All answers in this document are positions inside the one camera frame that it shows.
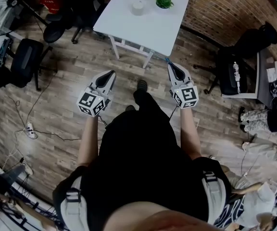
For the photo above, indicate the white harness vest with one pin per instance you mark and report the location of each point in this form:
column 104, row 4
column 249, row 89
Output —
column 72, row 208

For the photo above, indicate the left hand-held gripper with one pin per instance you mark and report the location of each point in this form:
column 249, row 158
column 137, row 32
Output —
column 90, row 102

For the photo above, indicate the person's left forearm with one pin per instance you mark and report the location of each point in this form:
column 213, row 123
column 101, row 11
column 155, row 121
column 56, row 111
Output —
column 89, row 141

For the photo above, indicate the white folded umbrella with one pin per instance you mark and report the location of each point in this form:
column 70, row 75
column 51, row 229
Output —
column 236, row 77

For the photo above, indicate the person's right forearm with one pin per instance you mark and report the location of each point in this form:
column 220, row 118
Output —
column 189, row 133

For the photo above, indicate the person's black shoe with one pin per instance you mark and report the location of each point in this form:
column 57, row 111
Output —
column 142, row 85
column 130, row 108

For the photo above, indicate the grey desk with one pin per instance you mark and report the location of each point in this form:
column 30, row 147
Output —
column 263, row 80

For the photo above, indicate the green potted plant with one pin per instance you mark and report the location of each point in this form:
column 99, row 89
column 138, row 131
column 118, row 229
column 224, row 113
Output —
column 163, row 0

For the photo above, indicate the white table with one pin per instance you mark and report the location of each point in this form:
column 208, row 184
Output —
column 148, row 28

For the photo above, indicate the person's body in black clothing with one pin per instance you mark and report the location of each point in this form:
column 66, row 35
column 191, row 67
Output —
column 138, row 153

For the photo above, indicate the white power strip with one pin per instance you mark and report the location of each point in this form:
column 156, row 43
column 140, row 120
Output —
column 29, row 130

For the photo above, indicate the white cup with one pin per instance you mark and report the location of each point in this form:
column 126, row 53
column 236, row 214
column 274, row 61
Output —
column 138, row 8

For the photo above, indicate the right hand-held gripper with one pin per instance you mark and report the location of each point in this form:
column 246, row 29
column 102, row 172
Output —
column 186, row 96

